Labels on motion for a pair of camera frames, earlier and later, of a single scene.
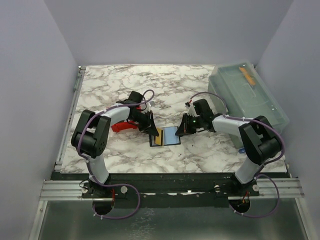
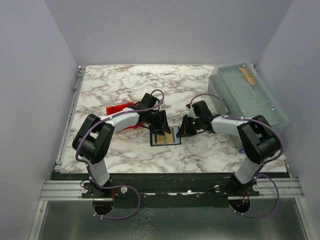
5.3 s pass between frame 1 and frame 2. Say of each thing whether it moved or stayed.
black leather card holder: stayed
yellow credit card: stayed
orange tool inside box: stayed
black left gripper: moved
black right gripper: stayed
